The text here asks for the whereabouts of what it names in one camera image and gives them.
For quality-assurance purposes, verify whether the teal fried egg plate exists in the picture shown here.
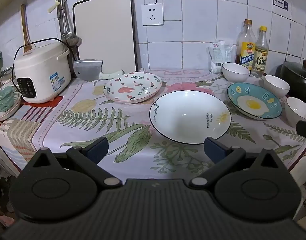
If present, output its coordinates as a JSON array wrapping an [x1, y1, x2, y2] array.
[[227, 82, 283, 120]]

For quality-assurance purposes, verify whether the black rice cooker cable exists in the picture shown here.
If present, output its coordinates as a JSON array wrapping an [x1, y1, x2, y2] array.
[[11, 38, 79, 93]]

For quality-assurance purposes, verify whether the wooden spatula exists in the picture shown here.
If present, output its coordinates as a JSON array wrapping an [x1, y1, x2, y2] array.
[[21, 4, 35, 53]]

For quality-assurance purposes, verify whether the steel cleaver with pale handle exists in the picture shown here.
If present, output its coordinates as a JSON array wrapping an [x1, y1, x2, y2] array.
[[73, 59, 125, 81]]

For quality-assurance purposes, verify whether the white plate with sun print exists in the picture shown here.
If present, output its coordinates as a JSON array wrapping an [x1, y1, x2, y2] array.
[[149, 90, 232, 145]]

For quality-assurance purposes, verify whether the white wall socket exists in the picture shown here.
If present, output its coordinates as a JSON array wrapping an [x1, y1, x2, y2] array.
[[141, 3, 164, 26]]

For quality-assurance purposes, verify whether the oil bottle with yellow label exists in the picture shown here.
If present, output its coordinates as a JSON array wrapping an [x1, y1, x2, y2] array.
[[235, 19, 256, 70]]

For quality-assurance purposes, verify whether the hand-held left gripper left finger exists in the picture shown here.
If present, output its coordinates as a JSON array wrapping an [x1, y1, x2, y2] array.
[[30, 137, 123, 189]]

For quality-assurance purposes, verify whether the pink patterned bear plate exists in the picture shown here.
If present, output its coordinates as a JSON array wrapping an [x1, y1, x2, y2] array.
[[103, 72, 163, 104]]

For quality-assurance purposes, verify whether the beige cutting board dark frame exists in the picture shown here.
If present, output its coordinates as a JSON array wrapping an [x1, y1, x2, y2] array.
[[73, 0, 138, 73]]

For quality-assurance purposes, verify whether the striped cloth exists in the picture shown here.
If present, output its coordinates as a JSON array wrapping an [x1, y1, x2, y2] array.
[[0, 96, 66, 162]]

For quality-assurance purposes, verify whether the green plastic basket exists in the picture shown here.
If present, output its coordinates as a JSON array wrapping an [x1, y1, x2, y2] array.
[[0, 86, 14, 112]]

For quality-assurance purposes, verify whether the dark framed wall sticker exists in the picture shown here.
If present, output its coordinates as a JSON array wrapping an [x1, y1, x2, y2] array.
[[272, 0, 289, 12]]

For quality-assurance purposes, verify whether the glass wok lid brown knob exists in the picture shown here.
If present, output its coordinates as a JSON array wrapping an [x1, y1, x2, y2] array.
[[281, 59, 306, 81]]

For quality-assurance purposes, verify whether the glass pot lid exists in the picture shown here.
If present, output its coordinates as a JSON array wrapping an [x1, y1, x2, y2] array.
[[0, 66, 16, 86]]

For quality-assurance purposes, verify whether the clear vinegar bottle yellow cap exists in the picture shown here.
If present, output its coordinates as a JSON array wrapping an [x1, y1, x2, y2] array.
[[250, 26, 269, 78]]

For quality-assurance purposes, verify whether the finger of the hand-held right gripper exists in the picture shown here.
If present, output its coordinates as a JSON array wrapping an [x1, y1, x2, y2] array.
[[296, 120, 306, 153]]

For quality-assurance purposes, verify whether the white plastic seasoning bag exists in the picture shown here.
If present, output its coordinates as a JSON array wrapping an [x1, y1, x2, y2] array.
[[207, 40, 235, 74]]

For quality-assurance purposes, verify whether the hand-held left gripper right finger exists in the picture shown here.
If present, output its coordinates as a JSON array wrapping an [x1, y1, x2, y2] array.
[[189, 137, 282, 189]]

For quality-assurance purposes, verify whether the white bowl with dark rim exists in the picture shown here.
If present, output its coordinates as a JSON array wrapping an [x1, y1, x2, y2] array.
[[222, 62, 250, 83], [263, 75, 291, 98], [284, 97, 306, 128]]

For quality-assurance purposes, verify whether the floral tablecloth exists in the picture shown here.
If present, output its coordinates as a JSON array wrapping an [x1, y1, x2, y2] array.
[[35, 67, 306, 177]]

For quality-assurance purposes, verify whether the black wok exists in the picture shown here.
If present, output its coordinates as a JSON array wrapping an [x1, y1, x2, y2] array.
[[275, 65, 306, 98]]

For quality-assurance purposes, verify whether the steel ladle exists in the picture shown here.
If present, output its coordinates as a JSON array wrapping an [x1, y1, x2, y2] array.
[[61, 0, 83, 47]]

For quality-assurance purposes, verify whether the white rice cooker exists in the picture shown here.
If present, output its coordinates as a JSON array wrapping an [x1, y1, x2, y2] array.
[[13, 39, 71, 103]]

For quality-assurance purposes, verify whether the white handled hanging utensil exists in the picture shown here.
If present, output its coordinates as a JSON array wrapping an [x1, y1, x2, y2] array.
[[48, 0, 66, 13]]

